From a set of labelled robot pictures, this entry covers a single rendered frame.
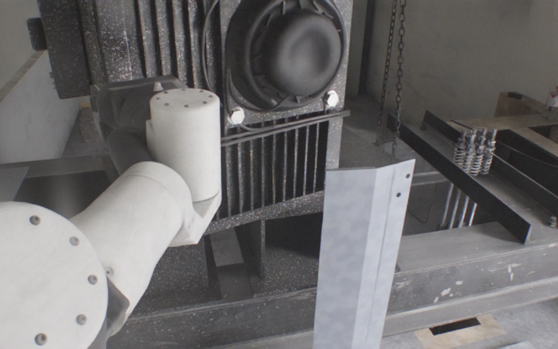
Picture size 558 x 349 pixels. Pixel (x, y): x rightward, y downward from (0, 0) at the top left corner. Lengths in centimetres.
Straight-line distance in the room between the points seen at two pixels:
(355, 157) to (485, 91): 202
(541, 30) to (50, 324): 278
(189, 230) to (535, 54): 262
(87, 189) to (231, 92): 116
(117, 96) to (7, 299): 40
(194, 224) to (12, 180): 146
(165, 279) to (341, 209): 47
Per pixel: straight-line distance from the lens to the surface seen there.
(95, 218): 31
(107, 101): 60
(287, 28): 78
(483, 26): 322
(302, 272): 118
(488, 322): 218
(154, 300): 114
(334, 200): 86
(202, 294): 113
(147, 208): 33
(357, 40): 439
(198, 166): 43
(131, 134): 48
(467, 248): 140
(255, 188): 100
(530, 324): 225
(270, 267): 119
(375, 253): 99
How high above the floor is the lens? 145
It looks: 29 degrees down
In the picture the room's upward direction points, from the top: 1 degrees clockwise
